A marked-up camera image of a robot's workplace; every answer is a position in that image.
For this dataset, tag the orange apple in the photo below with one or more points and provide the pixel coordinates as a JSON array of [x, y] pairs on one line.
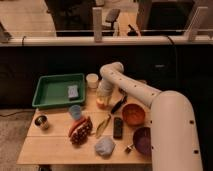
[[102, 106]]

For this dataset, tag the orange bowl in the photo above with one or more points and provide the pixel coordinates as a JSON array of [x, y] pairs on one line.
[[133, 114]]

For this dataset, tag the white horizontal rail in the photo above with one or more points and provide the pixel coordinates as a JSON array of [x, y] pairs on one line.
[[106, 41]]

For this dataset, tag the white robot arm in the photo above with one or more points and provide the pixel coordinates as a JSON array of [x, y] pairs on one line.
[[174, 138]]

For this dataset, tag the black handled utensil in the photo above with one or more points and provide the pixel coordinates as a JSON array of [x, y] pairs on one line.
[[119, 104]]

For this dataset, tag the small metal cup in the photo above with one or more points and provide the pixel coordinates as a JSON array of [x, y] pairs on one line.
[[42, 122]]

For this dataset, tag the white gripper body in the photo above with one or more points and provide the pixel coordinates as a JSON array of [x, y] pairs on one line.
[[105, 88]]

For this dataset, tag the black remote control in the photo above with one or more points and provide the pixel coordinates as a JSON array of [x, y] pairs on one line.
[[118, 128]]

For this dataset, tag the small metal clip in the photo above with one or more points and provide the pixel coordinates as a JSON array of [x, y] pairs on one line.
[[128, 149]]

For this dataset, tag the green plastic tray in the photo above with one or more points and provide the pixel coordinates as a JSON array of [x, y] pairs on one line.
[[52, 91]]

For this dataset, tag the blue sponge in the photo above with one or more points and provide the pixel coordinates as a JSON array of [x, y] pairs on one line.
[[73, 92]]

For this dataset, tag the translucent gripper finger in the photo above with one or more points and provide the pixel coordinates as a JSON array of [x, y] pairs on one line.
[[106, 100], [99, 101]]

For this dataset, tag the white paper cup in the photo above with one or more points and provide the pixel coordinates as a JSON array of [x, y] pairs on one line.
[[92, 80]]

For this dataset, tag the purple bowl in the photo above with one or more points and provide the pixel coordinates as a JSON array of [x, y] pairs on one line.
[[142, 140]]

